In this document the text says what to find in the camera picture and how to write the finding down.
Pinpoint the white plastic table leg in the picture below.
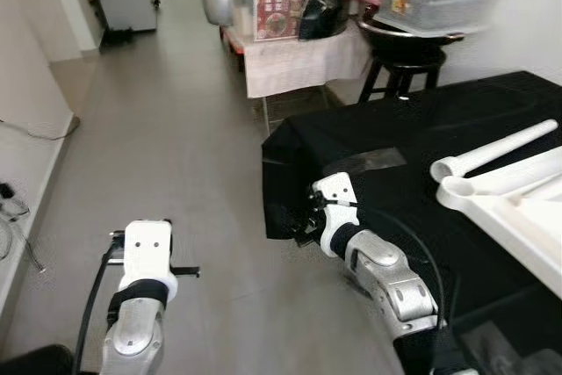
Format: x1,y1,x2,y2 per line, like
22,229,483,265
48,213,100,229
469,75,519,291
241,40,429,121
429,119,560,181
470,147,562,196

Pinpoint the black tablecloth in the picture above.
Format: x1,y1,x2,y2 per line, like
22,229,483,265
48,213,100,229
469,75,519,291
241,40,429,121
261,70,562,375

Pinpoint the pale patterned cloth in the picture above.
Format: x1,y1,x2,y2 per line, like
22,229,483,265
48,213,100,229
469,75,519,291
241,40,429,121
224,28,374,99

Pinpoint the white plastic table top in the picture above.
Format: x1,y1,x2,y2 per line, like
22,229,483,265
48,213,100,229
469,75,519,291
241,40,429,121
435,147,562,299

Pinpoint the black wooden stool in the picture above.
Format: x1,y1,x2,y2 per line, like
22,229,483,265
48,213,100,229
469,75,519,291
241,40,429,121
358,50,444,104

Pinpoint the black round pan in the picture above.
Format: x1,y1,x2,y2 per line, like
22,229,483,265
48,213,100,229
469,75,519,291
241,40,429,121
356,19,466,64

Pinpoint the red printed box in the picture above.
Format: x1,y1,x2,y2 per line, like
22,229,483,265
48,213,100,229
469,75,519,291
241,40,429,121
253,0,313,42

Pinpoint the shiny crinkled tape patch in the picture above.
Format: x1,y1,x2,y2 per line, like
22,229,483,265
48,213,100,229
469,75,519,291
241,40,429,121
448,318,562,375

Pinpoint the clear plastic storage container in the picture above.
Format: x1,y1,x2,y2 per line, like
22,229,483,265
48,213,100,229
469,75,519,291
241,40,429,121
378,0,506,35

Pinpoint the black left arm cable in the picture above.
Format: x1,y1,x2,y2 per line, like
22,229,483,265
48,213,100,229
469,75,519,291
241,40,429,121
75,230,128,375

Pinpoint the thin black floor cable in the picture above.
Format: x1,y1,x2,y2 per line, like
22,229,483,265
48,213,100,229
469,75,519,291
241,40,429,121
0,182,45,275

